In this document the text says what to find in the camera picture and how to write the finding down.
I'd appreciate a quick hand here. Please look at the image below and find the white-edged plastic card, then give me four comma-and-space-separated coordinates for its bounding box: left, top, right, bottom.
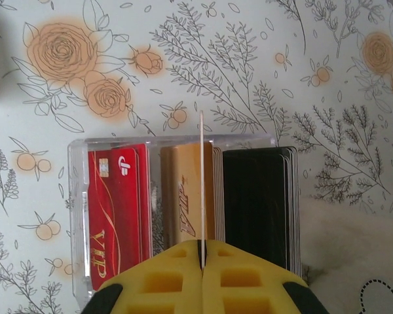
197, 110, 207, 271

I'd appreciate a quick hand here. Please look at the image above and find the red box with cards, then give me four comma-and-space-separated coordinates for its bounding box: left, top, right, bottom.
67, 133, 302, 300

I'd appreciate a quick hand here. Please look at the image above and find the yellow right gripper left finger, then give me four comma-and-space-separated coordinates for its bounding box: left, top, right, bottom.
80, 239, 204, 314

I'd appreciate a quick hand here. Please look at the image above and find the white plush dog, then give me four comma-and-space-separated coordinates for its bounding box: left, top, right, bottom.
297, 192, 393, 314

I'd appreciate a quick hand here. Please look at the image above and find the floral tablecloth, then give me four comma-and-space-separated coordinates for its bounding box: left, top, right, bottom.
0, 0, 393, 314

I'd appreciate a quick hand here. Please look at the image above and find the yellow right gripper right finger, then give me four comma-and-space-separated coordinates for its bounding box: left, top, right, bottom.
202, 241, 322, 314

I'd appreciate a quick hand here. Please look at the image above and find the gold VIP card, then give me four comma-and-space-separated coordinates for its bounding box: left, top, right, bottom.
159, 143, 215, 251

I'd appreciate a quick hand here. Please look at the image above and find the red VIP card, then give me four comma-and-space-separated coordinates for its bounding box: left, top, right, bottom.
87, 143, 151, 292

